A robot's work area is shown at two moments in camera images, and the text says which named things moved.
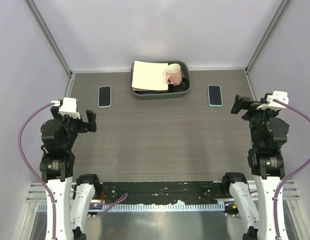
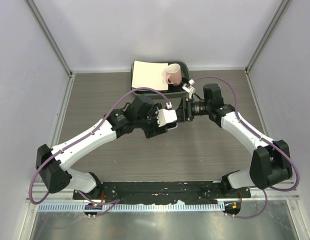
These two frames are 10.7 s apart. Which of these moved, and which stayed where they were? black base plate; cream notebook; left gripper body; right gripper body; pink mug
Moved: right gripper body; left gripper body
Stayed: cream notebook; black base plate; pink mug
